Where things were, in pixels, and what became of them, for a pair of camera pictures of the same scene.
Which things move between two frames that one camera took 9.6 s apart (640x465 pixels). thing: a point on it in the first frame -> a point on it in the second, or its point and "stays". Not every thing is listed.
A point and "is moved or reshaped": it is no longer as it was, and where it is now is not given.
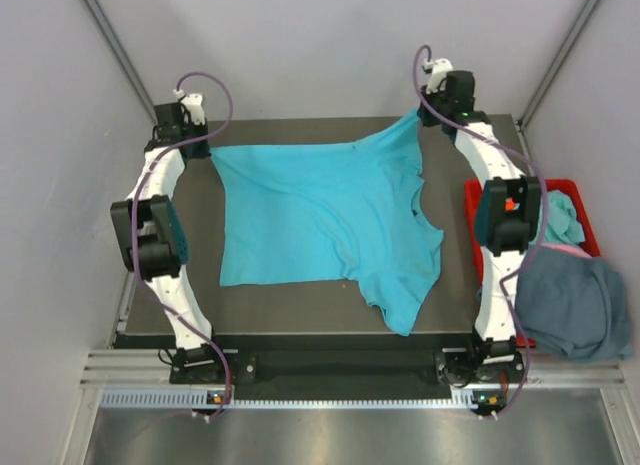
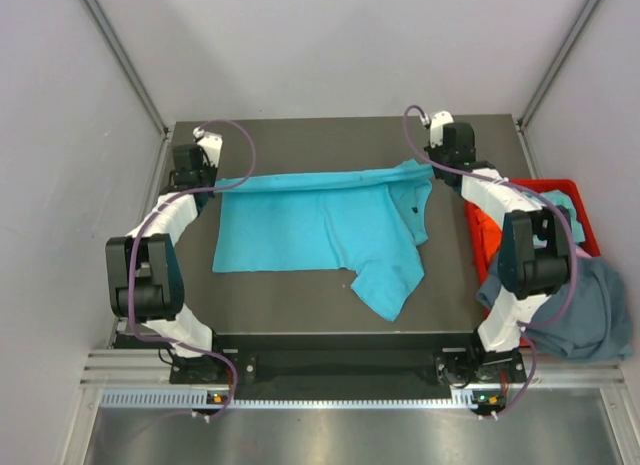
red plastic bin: x=479 y=252 stays
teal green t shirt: x=562 y=225 stays
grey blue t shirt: x=574 y=304 stays
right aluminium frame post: x=586 y=11 stays
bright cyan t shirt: x=297 y=213 is moved or reshaped
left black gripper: x=201 y=152 -> x=210 y=169
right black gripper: x=425 y=119 -> x=433 y=152
